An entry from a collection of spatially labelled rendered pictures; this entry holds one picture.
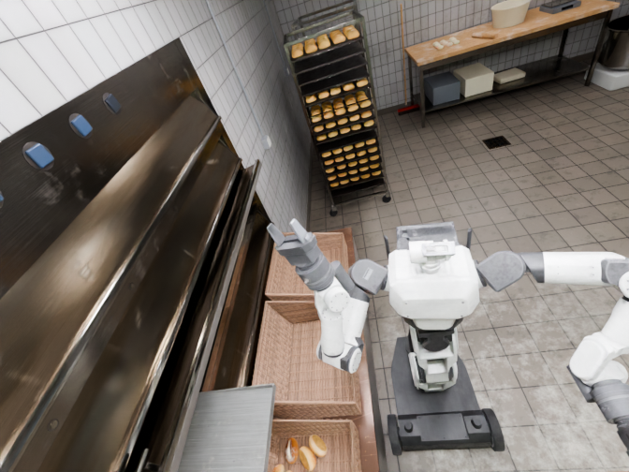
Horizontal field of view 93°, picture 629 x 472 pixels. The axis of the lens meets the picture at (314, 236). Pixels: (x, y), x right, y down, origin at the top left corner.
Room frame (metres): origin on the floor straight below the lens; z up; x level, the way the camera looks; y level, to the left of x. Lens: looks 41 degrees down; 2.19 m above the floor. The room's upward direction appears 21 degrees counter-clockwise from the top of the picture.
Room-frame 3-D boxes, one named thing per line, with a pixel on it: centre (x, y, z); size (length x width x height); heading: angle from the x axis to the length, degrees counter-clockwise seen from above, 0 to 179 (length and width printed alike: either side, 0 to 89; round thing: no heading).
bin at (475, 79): (4.06, -2.90, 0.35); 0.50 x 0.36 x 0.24; 166
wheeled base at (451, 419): (0.68, -0.34, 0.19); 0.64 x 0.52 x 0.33; 164
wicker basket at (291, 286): (1.41, 0.10, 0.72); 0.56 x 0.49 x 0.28; 164
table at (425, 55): (3.99, -3.17, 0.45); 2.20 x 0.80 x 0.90; 75
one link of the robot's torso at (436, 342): (0.66, -0.33, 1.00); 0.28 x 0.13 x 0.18; 164
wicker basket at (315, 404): (0.84, 0.25, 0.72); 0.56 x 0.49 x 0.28; 165
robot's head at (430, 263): (0.57, -0.30, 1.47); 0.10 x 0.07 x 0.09; 66
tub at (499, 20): (4.03, -3.33, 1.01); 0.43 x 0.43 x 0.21
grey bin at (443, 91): (4.17, -2.49, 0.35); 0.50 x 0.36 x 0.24; 165
